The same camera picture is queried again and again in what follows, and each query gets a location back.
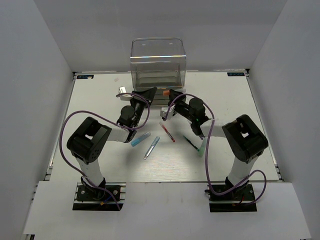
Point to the green capped eraser stick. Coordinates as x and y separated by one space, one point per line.
202 149

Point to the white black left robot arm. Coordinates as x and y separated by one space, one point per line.
88 140

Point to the orange capped eraser stick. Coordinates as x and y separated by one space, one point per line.
166 93

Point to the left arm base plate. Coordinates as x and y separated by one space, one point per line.
91 199

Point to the red ink pen refill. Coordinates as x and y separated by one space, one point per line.
167 132

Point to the clear acrylic drawer organizer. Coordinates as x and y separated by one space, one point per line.
159 62

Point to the blue capped correction stick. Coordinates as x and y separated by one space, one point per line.
140 139

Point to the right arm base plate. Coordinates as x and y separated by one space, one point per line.
238 201

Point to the green ink pen refill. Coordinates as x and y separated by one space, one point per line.
194 146

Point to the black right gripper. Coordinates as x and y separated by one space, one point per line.
174 93

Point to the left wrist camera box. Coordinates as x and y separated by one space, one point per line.
123 94

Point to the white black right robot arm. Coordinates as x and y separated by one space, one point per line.
245 139

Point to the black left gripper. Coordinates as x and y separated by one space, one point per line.
148 94

